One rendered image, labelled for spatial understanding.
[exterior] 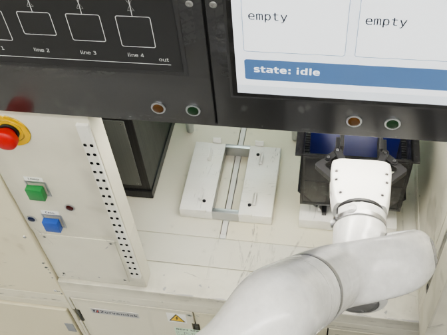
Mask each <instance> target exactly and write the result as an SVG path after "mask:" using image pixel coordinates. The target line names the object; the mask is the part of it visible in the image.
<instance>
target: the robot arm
mask: <svg viewBox="0 0 447 335"><path fill-rule="evenodd" d="M344 140H345V135H340V137H336V145H335V149H334V151H332V152H331V153H330V154H327V155H326V156H325V158H323V159H321V160H320V161H318V162H317V163H316V164H315V169H316V170H317V171H318V172H319V173H320V174H321V175H322V176H323V177H325V178H326V179H327V180H328V181H329V182H330V203H331V211H332V214H333V216H334V217H335V220H331V225H330V226H331V228H333V244H330V245H323V246H320V247H315V248H312V249H309V250H306V251H303V252H300V253H297V254H295V255H292V256H290V257H286V258H284V259H281V260H279V261H275V262H273V263H270V264H268V265H265V266H263V267H261V268H259V269H257V270H255V271H253V272H252V273H250V274H249V275H247V276H246V277H245V278H244V279H243V280H242V281H241V282H240V283H239V284H238V286H237V287H236V288H235V289H234V291H233V292H232V293H231V295H230V296H229V298H228V299H227V300H226V302H225V303H224V305H223V306H222V307H221V309H220V311H219V312H218V313H217V314H216V315H215V316H214V318H213V319H212V320H211V321H210V322H209V323H208V324H207V325H206V326H205V327H204V328H202V329H201V330H200V331H199V332H198V333H196V334H194V335H316V334H317V333H318V332H320V331H321V330H322V329H324V327H326V326H327V325H328V324H330V323H331V322H332V321H334V319H336V318H337V317H338V316H339V315H340V314H342V313H343V312H344V311H346V312H351V313H356V314H368V313H372V312H377V311H379V310H381V309H383V308H384V307H385V306H386V304H387V302H388V299H392V298H396V297H399V296H403V295H406V294H408V293H411V292H414V291H416V290H418V289H419V288H420V287H422V286H423V285H425V284H426V283H427V282H428V281H429V280H430V278H431V277H432V275H433V274H434V271H435V270H436V264H437V262H438V259H437V253H436V247H435V245H434V241H433V240H432V239H431V238H430V237H429V235H427V234H426V233H425V232H423V231H420V230H417V229H411V230H405V231H395V232H391V233H387V232H386V218H387V215H388V210H389V205H390V193H391V186H392V185H393V184H394V183H396V182H397V181H398V180H400V179H401V178H403V177H404V176H405V175H406V173H407V169H406V168H405V167H404V166H402V165H401V164H399V163H398V161H397V160H396V159H394V158H393V157H392V156H391V155H390V154H389V151H388V150H386V140H384V139H383V138H378V141H377V159H378V160H377V161H376V160H356V159H346V158H345V156H344V154H343V150H344ZM329 165H331V170H330V169H329V168H327V166H329ZM392 170H394V171H395V172H394V173H392Z"/></svg>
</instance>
